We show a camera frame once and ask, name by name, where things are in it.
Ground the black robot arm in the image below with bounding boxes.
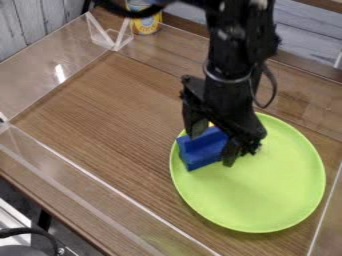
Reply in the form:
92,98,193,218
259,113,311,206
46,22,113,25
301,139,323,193
93,0,280,166

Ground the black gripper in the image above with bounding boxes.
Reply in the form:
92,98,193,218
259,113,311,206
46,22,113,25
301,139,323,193
180,75,267,167

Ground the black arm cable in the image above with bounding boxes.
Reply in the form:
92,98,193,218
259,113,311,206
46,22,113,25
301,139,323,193
248,63,279,110

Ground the blue T-shaped block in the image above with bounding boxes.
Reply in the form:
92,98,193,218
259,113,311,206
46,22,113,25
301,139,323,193
176,126,228,171

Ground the green round plate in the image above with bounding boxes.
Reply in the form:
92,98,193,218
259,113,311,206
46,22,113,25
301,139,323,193
169,113,325,233

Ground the clear acrylic enclosure wall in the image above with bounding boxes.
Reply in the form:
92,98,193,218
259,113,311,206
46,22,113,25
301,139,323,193
0,10,342,256

